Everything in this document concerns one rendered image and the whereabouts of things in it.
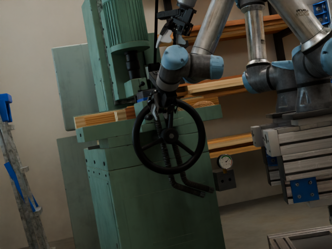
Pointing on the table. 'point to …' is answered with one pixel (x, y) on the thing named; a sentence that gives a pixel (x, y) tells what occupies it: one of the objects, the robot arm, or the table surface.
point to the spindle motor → (125, 25)
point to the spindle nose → (133, 64)
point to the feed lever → (155, 43)
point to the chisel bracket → (132, 86)
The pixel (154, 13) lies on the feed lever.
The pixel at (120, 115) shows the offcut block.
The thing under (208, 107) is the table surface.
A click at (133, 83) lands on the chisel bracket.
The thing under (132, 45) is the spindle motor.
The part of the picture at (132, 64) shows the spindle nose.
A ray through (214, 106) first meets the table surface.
